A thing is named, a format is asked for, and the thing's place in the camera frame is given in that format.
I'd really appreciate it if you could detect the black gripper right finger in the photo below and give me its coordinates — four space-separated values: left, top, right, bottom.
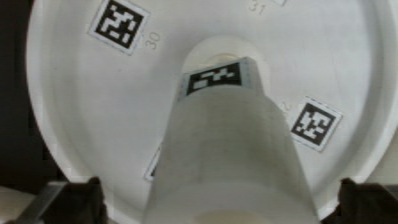
321 178 398 224

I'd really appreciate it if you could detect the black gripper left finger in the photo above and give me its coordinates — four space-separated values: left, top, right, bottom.
15 177 108 224

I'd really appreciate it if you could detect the white cylindrical table leg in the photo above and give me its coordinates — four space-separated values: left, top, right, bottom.
141 57 319 224

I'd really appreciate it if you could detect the white round table top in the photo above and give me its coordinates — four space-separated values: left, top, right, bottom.
26 0 398 224

